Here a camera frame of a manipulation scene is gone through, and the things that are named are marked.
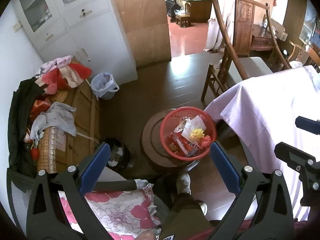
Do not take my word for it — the red ribbon pompom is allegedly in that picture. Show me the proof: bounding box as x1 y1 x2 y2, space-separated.
198 135 212 148

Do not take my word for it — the yellow ribbon pompom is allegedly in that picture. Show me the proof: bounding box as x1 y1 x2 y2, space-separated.
190 128 204 143

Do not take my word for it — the red patterned cellophane wrapper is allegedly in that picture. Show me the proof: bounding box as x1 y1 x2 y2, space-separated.
168 118 198 158

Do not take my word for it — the floral seat cushion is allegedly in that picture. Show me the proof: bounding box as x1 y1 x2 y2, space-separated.
58 183 161 240

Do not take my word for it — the purple tablecloth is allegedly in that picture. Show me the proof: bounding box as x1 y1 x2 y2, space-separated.
205 66 319 221

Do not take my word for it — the round wooden stool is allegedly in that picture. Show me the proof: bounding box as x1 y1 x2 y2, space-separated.
141 108 202 172

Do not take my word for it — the bin with plastic bag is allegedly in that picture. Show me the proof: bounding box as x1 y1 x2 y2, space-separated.
91 72 119 100

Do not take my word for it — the pink floral curtain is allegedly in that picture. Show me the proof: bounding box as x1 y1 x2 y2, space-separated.
203 0 237 53

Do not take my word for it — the white cabinet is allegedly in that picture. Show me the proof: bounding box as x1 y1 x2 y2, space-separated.
12 0 137 85

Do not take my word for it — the wooden armchair left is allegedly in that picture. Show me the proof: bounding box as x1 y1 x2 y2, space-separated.
201 0 291 101

